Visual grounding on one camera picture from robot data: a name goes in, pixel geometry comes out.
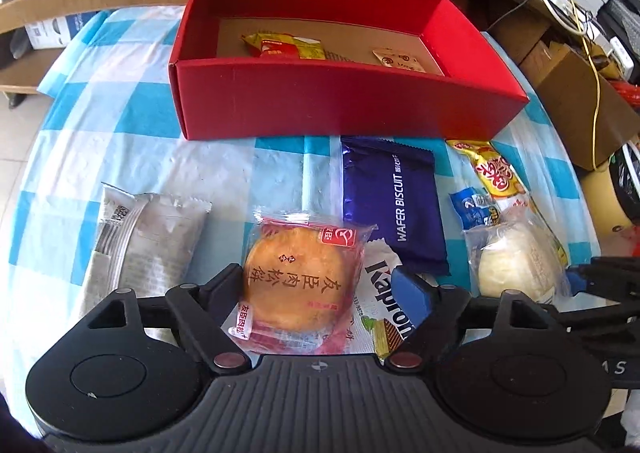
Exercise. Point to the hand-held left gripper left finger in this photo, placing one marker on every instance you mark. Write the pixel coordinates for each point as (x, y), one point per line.
(227, 285)

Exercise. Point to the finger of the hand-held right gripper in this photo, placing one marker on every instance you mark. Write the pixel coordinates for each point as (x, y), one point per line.
(576, 279)
(600, 320)

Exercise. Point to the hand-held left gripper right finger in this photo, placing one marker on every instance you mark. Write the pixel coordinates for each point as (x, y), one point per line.
(410, 290)

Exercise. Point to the white wafer roll packet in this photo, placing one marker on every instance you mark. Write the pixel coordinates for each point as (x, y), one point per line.
(381, 278)

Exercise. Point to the round pastry clear red packet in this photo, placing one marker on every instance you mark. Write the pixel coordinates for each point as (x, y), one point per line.
(300, 278)

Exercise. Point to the purple wafer biscuit packet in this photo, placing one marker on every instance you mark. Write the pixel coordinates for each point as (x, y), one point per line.
(400, 203)

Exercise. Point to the grey snack packet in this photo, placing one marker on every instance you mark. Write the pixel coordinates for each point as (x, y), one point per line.
(150, 243)

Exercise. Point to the yellow mango snack packet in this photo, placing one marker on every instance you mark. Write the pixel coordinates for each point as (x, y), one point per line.
(492, 173)

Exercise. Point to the red cardboard box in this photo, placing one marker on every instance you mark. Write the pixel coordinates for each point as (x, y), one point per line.
(325, 98)

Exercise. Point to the white bun clear packet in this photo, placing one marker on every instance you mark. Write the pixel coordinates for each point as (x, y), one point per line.
(510, 258)

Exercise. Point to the tan round container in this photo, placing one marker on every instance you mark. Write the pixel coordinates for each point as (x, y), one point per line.
(602, 203)

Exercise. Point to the small blue snack packet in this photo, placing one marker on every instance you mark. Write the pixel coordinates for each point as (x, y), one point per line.
(472, 208)

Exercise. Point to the brown cardboard box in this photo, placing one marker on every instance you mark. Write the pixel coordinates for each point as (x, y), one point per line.
(565, 98)

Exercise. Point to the blue white checked tablecloth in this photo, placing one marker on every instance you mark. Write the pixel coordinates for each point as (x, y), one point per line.
(125, 123)

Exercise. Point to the small brown snack packet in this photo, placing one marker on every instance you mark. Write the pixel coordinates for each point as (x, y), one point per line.
(402, 61)

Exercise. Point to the white power strip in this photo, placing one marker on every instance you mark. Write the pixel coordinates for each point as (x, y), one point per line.
(617, 45)

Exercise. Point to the yellow red snack packet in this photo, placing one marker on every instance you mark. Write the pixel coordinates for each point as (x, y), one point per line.
(280, 45)

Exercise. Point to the white blue printed carton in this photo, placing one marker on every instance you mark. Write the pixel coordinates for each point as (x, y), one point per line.
(55, 30)

